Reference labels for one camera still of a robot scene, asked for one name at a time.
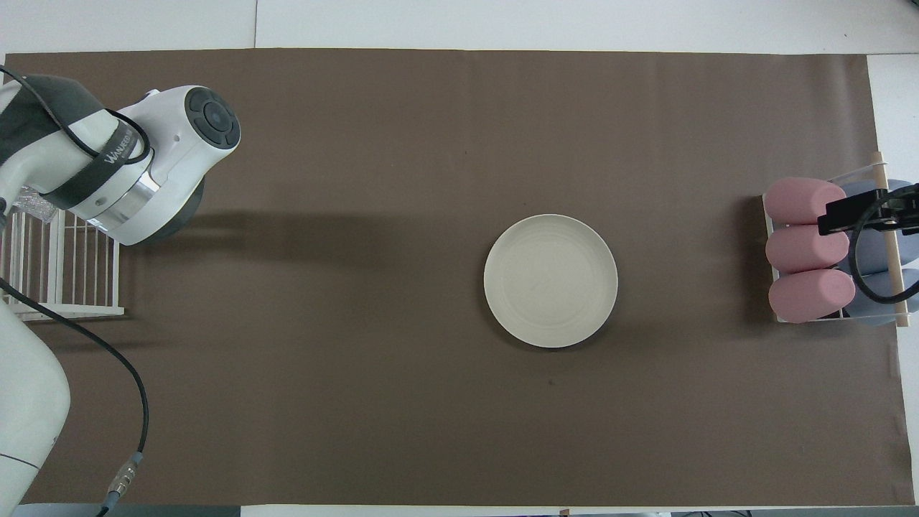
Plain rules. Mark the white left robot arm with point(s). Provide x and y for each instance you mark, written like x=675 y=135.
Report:
x=172 y=158

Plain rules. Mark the cream round plate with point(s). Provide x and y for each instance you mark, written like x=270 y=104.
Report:
x=551 y=281

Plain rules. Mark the blue plastic cup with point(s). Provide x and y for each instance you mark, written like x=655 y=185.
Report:
x=872 y=315
x=872 y=251
x=858 y=187

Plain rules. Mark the cup rack with wooden bar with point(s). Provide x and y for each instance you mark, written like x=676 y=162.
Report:
x=892 y=258

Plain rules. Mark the pink plastic cup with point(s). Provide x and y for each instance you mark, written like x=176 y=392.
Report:
x=808 y=249
x=811 y=296
x=797 y=199

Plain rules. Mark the brown table mat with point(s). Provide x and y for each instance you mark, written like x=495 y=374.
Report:
x=359 y=359

